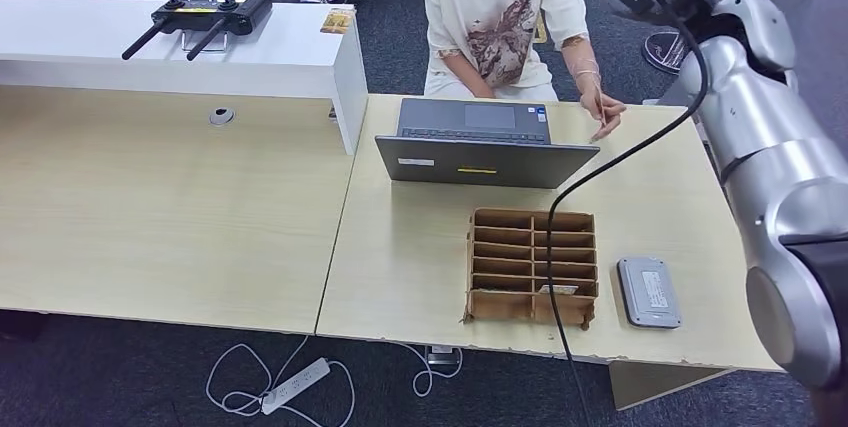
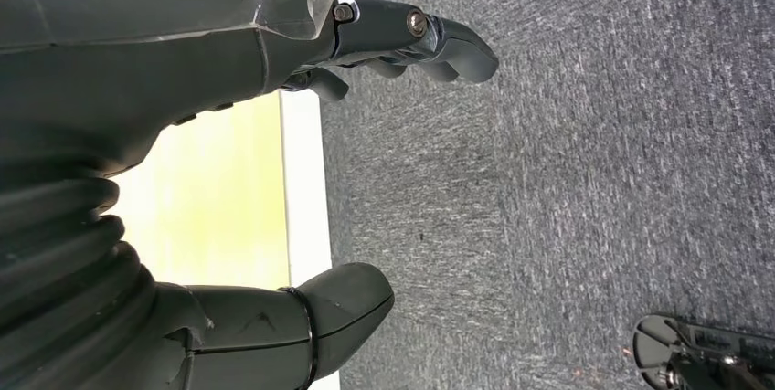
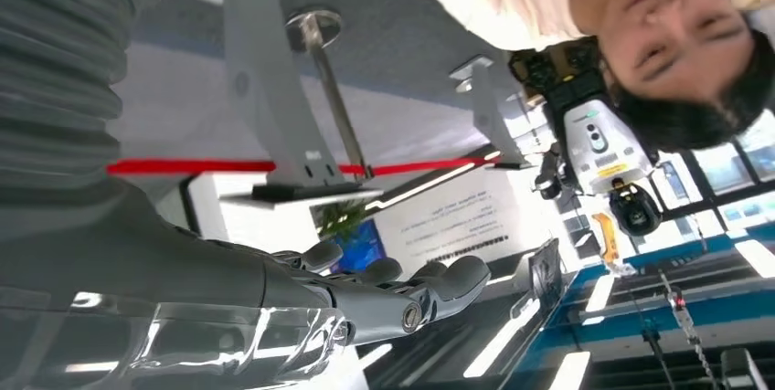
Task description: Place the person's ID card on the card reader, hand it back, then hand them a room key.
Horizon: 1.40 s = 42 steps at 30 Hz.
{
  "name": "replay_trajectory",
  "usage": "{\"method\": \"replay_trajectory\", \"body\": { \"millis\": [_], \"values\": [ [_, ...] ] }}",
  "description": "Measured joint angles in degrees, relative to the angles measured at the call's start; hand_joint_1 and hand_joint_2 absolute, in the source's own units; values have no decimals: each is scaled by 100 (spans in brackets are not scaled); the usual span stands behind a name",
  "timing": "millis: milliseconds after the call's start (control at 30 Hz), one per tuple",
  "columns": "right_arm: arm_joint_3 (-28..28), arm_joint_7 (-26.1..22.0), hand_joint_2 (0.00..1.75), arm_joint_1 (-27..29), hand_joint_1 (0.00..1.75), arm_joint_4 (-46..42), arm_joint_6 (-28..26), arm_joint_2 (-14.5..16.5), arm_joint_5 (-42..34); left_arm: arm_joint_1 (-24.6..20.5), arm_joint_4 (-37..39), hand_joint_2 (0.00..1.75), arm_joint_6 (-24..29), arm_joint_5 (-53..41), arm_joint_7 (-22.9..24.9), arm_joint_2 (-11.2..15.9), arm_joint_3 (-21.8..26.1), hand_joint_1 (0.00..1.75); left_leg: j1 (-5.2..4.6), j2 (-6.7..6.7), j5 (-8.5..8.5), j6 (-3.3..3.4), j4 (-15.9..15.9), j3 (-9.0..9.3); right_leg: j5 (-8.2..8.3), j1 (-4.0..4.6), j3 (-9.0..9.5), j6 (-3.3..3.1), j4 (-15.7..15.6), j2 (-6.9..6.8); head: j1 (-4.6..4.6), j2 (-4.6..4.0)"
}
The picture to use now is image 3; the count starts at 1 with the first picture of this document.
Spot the person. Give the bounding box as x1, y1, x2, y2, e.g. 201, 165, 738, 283
381, 0, 775, 153

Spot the red barrier belt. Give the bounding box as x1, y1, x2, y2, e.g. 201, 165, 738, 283
107, 157, 504, 178

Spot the green potted plant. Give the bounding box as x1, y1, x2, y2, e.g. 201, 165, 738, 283
314, 198, 372, 243

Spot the blue planter box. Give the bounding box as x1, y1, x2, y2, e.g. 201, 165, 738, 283
331, 220, 388, 275

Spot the white text sign board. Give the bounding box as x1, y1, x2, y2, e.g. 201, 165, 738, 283
370, 168, 549, 264

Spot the black monitor screen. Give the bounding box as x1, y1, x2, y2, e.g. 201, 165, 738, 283
525, 237, 566, 318

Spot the yellow hook tool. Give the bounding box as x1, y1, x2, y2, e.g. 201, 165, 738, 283
590, 211, 638, 279

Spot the white black tripod scanner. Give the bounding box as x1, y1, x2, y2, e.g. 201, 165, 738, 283
507, 36, 665, 238

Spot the grey barrier post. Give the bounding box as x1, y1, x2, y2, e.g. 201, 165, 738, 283
449, 54, 536, 172

